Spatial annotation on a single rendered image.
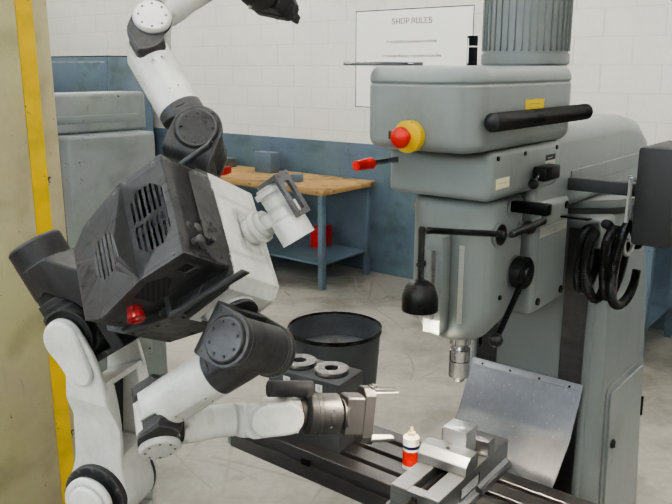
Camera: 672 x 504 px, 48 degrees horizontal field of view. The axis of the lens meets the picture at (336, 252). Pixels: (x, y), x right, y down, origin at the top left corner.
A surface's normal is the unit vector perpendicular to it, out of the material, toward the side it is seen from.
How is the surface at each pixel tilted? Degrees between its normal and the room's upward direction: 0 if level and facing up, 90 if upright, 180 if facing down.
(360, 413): 81
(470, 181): 90
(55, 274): 90
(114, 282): 75
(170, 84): 56
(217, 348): 64
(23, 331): 90
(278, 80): 90
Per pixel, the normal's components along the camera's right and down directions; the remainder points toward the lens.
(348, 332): -0.33, 0.16
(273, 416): 0.37, -0.02
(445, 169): -0.62, 0.18
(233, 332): -0.51, -0.25
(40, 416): 0.78, 0.15
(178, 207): 0.83, -0.45
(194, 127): 0.07, -0.27
